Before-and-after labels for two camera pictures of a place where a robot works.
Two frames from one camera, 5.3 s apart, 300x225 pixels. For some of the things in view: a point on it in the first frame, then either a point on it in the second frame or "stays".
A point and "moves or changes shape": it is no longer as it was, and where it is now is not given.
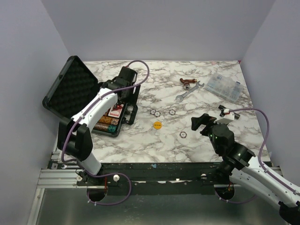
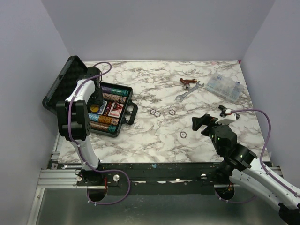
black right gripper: [204, 119] stays
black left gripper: [131, 99] to [98, 101]
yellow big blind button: [157, 125] moves or changes shape
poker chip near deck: [183, 134] stays
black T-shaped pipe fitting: [236, 116] stays
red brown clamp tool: [186, 82] stays
